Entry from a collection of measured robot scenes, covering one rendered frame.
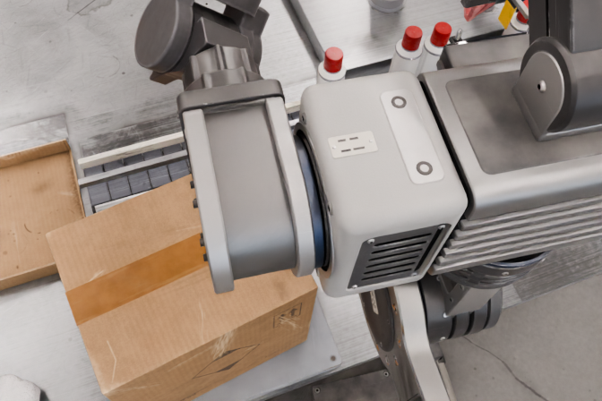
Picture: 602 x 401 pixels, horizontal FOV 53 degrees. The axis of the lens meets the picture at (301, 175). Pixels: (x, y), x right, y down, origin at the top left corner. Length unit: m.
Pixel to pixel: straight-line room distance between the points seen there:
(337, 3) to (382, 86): 1.00
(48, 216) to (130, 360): 0.51
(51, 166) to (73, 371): 0.41
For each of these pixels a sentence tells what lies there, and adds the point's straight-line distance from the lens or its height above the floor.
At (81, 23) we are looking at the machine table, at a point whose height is 0.83.
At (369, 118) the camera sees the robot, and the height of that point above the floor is 1.53.
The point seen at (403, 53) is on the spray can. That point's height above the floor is 1.04.
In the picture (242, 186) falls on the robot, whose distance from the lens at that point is 0.45.
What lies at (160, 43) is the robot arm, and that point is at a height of 1.47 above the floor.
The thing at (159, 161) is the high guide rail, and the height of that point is 0.96.
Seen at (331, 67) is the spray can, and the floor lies 1.07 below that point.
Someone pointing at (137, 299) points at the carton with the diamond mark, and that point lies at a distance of 0.84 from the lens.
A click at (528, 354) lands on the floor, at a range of 2.11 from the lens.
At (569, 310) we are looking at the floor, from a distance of 2.22.
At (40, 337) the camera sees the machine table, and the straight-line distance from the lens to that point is 1.17.
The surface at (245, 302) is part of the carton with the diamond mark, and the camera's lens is 0.82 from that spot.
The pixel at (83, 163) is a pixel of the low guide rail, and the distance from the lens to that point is 1.20.
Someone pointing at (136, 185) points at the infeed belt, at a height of 0.88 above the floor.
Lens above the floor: 1.90
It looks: 60 degrees down
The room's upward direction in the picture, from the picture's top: 5 degrees clockwise
